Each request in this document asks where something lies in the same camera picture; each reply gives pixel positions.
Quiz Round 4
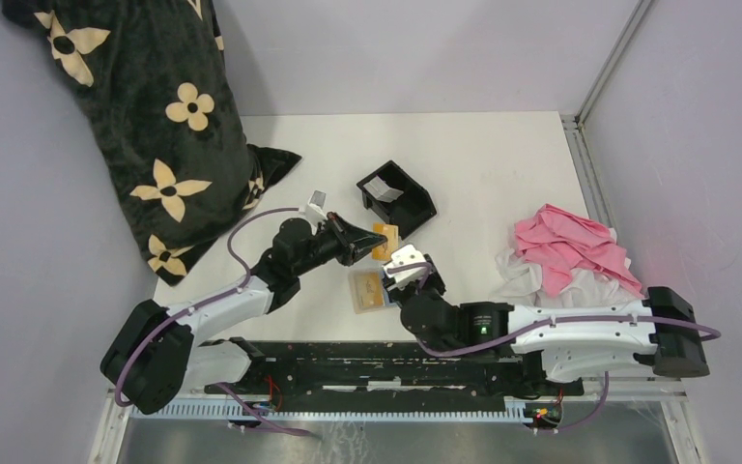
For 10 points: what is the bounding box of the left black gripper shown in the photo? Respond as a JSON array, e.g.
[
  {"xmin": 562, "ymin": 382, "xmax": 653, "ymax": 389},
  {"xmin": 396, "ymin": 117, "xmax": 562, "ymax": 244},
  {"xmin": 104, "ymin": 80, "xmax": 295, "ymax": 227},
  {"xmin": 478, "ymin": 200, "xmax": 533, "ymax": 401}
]
[{"xmin": 294, "ymin": 212, "xmax": 386, "ymax": 276}]

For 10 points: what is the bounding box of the black plastic tray box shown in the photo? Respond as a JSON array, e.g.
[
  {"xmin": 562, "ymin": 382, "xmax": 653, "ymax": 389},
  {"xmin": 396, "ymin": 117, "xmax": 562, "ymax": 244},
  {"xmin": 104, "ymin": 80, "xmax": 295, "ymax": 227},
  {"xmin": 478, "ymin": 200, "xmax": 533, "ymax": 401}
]
[{"xmin": 357, "ymin": 160, "xmax": 438, "ymax": 239}]

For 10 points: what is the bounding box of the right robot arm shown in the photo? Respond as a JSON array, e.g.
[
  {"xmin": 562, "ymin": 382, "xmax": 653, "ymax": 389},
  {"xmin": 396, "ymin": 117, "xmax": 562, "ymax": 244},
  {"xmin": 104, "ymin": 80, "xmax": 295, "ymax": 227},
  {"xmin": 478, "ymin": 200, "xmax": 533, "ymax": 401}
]
[{"xmin": 382, "ymin": 251, "xmax": 722, "ymax": 394}]

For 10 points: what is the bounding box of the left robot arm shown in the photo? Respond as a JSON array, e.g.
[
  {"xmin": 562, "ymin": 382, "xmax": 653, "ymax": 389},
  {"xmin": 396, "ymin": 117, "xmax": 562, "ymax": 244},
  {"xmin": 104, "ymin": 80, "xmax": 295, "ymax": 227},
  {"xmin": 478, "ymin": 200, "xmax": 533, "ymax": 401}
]
[{"xmin": 100, "ymin": 213, "xmax": 387, "ymax": 414}]

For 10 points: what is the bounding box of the stack of credit cards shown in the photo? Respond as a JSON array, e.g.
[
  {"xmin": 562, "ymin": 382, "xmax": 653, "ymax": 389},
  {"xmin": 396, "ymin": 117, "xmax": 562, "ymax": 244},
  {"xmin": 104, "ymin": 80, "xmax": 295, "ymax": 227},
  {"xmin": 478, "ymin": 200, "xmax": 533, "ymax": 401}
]
[{"xmin": 363, "ymin": 176, "xmax": 404, "ymax": 203}]

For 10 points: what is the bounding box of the white cloth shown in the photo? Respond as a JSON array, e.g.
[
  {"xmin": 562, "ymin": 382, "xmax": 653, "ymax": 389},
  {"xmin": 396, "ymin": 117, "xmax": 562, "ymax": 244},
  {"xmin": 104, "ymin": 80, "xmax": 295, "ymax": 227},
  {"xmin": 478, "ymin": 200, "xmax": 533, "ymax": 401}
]
[{"xmin": 495, "ymin": 231, "xmax": 640, "ymax": 308}]

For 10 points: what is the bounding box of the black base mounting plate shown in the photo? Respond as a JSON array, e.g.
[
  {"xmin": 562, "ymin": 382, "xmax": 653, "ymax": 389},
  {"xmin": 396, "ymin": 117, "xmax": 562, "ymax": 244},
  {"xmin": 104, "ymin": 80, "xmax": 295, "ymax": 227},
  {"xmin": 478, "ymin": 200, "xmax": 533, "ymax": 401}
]
[{"xmin": 211, "ymin": 337, "xmax": 585, "ymax": 413}]

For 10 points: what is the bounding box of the pink cloth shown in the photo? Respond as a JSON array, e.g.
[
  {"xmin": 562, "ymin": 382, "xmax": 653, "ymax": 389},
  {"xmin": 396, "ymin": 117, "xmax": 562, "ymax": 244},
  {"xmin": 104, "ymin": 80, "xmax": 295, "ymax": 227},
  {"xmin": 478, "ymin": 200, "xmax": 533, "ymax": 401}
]
[{"xmin": 514, "ymin": 204, "xmax": 642, "ymax": 299}]

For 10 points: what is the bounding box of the black floral blanket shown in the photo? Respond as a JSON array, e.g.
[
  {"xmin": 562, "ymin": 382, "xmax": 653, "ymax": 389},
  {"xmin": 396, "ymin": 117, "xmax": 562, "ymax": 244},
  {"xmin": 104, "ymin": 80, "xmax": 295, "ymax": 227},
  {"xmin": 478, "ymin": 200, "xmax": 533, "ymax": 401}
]
[{"xmin": 1, "ymin": 1, "xmax": 300, "ymax": 286}]

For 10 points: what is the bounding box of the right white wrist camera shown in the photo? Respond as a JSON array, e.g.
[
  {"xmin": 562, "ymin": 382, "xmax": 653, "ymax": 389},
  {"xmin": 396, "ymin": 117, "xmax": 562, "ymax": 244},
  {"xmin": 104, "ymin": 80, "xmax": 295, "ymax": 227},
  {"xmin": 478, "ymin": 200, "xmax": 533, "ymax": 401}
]
[{"xmin": 383, "ymin": 244, "xmax": 427, "ymax": 277}]

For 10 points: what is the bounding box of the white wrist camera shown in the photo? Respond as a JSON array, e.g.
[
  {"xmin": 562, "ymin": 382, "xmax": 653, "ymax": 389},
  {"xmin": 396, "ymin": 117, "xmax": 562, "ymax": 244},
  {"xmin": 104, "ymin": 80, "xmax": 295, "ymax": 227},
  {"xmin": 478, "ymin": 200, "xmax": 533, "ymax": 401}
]
[
  {"xmin": 383, "ymin": 244, "xmax": 427, "ymax": 277},
  {"xmin": 303, "ymin": 190, "xmax": 328, "ymax": 224}
]

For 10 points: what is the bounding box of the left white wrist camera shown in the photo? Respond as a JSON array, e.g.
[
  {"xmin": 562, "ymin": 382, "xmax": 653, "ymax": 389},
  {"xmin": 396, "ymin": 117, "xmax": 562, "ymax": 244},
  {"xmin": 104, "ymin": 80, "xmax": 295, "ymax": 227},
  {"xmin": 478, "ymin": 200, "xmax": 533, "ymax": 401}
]
[{"xmin": 303, "ymin": 190, "xmax": 328, "ymax": 224}]

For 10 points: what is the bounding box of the white slotted cable duct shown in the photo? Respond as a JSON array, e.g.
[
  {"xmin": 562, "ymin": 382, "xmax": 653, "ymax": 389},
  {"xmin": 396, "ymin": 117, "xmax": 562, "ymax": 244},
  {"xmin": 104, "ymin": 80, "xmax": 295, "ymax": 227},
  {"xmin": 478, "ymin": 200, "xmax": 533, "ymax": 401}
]
[{"xmin": 128, "ymin": 397, "xmax": 528, "ymax": 424}]

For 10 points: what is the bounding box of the aluminium frame rail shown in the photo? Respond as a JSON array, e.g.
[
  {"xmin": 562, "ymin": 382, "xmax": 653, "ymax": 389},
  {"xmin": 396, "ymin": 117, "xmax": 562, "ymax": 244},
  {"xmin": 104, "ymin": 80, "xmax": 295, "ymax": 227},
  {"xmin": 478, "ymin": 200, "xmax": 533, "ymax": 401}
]
[{"xmin": 560, "ymin": 0, "xmax": 657, "ymax": 228}]

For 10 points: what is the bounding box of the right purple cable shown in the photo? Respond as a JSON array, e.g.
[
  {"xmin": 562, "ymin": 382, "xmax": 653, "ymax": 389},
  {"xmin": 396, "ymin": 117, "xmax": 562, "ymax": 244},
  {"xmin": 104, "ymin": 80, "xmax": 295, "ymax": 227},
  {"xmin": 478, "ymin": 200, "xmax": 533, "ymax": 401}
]
[{"xmin": 384, "ymin": 261, "xmax": 723, "ymax": 434}]

